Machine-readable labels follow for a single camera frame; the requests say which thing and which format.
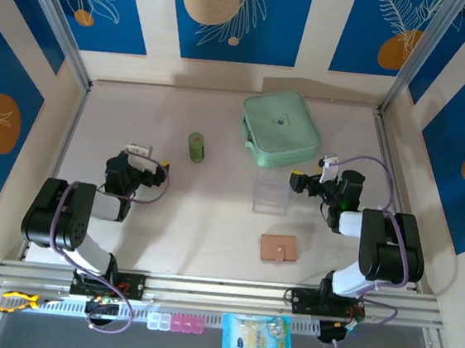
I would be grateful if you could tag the aluminium side rail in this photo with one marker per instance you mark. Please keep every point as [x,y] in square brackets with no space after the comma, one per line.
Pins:
[387,165]

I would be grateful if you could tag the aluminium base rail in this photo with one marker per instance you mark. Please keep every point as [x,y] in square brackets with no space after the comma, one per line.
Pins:
[220,289]

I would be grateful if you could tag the mint green zipper pouch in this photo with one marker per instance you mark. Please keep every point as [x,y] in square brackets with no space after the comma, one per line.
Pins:
[281,125]

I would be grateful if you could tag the tan leather card holder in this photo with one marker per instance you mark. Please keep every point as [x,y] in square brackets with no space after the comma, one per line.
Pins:
[276,247]

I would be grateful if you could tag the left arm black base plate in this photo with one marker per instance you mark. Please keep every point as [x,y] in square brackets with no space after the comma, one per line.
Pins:
[133,286]

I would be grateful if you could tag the blue yellow snack packet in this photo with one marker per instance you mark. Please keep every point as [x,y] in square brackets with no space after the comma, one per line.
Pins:
[257,334]

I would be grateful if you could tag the aluminium frame post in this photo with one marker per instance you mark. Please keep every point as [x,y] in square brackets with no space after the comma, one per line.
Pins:
[55,18]
[421,56]

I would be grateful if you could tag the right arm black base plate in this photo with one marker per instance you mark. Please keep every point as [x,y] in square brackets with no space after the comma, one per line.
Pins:
[304,300]

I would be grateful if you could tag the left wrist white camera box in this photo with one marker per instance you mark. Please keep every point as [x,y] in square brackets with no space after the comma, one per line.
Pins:
[139,150]

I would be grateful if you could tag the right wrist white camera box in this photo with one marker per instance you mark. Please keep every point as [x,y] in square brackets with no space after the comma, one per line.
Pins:
[329,167]

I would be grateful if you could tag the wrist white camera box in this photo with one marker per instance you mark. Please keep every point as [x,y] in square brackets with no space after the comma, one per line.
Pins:
[329,167]
[139,150]

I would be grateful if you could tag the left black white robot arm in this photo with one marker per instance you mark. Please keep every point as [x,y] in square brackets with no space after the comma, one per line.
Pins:
[51,213]

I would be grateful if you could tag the clear and pink pill organizer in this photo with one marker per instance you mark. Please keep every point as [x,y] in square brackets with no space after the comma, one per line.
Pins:
[177,324]

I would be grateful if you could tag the small green cylinder bottle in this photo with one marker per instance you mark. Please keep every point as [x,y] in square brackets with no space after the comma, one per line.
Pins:
[196,149]

